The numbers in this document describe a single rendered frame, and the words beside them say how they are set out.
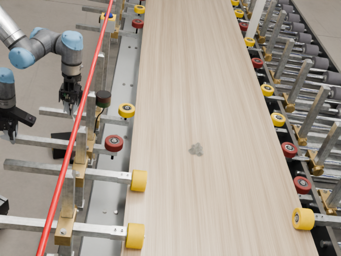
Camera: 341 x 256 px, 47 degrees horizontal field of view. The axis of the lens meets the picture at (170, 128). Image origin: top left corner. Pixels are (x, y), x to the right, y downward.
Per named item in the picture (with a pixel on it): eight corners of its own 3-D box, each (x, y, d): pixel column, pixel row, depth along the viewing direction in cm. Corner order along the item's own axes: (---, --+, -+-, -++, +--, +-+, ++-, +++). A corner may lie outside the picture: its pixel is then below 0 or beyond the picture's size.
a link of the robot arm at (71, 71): (63, 55, 149) (84, 59, 149) (63, 66, 151) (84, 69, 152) (59, 64, 143) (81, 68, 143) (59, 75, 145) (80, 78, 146)
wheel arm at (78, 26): (75, 29, 269) (75, 24, 266) (76, 27, 271) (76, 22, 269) (138, 39, 274) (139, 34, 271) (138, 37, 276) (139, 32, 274)
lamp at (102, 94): (92, 137, 170) (95, 96, 156) (94, 129, 174) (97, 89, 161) (106, 138, 170) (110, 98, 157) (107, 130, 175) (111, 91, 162)
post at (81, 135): (73, 216, 166) (76, 130, 136) (74, 210, 169) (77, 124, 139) (81, 217, 166) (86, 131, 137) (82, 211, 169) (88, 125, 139)
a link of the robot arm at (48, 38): (22, 33, 137) (49, 42, 135) (40, 22, 146) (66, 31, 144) (23, 53, 142) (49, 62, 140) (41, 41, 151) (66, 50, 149)
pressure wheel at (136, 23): (136, 32, 278) (139, 17, 271) (143, 37, 274) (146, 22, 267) (128, 34, 273) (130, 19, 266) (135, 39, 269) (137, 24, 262)
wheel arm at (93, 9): (81, 11, 287) (81, 6, 284) (82, 9, 289) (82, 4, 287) (140, 21, 292) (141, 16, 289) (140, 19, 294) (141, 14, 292)
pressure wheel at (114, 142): (102, 163, 173) (103, 144, 166) (104, 151, 179) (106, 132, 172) (120, 165, 174) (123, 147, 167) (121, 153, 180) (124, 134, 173)
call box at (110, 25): (99, 32, 193) (100, 18, 188) (101, 26, 199) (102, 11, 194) (113, 34, 194) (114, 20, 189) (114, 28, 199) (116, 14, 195)
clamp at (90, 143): (79, 158, 169) (79, 150, 166) (84, 138, 180) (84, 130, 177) (93, 160, 170) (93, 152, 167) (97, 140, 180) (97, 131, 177)
